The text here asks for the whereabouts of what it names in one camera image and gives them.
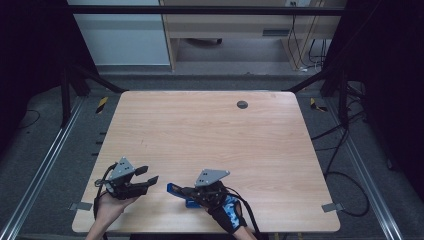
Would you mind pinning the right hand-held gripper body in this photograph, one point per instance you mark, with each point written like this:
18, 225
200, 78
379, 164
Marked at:
210, 190

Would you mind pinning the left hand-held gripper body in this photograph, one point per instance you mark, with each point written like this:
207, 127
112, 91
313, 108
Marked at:
121, 185

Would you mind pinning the blue stapler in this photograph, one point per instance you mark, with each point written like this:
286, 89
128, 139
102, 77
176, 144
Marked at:
175, 190

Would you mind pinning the person's left hand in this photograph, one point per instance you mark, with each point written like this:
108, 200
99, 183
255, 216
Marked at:
111, 208

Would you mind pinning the person's right hand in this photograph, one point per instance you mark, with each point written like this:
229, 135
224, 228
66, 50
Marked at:
228, 213

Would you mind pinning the grey tape piece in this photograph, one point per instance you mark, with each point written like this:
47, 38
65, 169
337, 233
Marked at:
80, 206
332, 207

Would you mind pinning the grey round table grommet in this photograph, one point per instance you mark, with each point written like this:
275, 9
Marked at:
242, 104

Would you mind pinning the white cabinet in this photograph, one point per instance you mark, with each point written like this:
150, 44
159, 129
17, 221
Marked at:
123, 36

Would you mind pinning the dark object under desk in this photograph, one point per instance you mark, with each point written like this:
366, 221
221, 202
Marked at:
203, 41

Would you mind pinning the black curtain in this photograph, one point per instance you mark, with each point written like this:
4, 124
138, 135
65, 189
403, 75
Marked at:
30, 66
390, 83

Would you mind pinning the light wooden desk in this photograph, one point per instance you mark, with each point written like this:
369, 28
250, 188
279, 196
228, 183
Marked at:
230, 23

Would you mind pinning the aluminium floor rail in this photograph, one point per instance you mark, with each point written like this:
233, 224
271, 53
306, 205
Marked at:
366, 173
43, 166

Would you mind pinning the black slanted frame strut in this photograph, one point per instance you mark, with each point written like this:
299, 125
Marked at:
320, 78
96, 80

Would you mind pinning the black horizontal frame bar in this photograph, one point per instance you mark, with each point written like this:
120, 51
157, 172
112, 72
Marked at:
200, 10

